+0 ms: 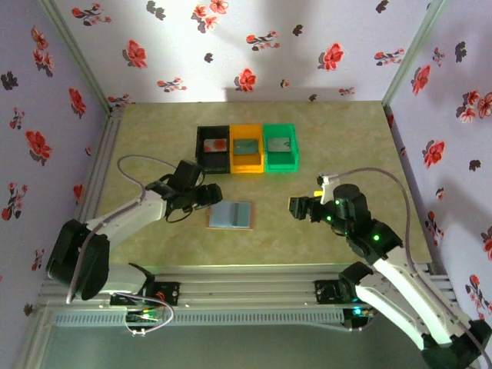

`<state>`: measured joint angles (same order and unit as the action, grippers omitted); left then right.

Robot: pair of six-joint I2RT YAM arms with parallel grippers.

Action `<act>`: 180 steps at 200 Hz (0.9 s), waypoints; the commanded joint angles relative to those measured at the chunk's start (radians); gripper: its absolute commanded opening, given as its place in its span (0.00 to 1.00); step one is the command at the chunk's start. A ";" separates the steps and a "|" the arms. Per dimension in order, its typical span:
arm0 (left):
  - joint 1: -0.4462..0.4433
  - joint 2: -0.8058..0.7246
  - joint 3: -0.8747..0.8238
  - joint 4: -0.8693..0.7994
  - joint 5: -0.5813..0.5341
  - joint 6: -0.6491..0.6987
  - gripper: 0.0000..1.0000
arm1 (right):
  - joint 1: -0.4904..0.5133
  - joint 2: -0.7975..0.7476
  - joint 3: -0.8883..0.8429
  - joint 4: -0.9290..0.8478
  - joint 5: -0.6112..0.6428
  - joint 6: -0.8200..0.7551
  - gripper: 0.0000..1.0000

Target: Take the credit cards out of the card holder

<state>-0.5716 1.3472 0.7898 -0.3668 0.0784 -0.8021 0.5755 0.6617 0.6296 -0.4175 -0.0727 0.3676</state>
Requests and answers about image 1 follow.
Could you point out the pink card holder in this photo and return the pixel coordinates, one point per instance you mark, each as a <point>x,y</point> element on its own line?
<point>230,215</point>

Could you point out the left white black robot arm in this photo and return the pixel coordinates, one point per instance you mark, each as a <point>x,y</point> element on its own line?
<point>77,257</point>

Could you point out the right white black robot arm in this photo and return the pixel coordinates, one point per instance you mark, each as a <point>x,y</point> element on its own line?
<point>399,292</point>

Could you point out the red flower sample card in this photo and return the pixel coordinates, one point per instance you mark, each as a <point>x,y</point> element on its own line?
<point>215,145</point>

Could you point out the teal sample card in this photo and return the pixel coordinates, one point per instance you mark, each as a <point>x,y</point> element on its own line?
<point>246,147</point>

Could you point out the grey sample card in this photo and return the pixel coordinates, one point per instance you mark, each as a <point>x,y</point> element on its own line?
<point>279,145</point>

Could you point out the black plastic bin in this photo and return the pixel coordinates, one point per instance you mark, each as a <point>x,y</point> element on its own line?
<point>213,163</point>

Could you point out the yellow plastic bin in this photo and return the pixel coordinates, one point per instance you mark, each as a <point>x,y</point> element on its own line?
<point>248,163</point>

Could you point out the green plastic bin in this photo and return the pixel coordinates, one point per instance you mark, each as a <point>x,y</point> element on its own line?
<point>280,163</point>

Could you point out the right controller board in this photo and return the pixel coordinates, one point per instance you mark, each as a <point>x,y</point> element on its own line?
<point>359,312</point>

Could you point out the controller board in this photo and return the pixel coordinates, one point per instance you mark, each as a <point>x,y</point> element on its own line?
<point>144,316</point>
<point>359,312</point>

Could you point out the left controller board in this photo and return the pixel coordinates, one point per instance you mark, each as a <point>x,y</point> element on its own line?
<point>144,316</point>

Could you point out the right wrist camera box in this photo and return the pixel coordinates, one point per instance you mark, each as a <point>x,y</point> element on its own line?
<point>326,184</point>

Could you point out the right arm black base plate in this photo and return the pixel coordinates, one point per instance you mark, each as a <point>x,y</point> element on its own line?
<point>324,292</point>

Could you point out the aluminium side rail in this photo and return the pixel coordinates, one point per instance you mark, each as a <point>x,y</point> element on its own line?
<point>102,153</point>

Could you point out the aluminium frame rail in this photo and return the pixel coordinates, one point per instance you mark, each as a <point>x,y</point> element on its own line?
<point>246,288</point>

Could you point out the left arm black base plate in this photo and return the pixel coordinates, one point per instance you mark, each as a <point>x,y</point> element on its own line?
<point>169,294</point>

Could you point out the aluminium corner post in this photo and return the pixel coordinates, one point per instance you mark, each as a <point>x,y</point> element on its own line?
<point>415,50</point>
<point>73,50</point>

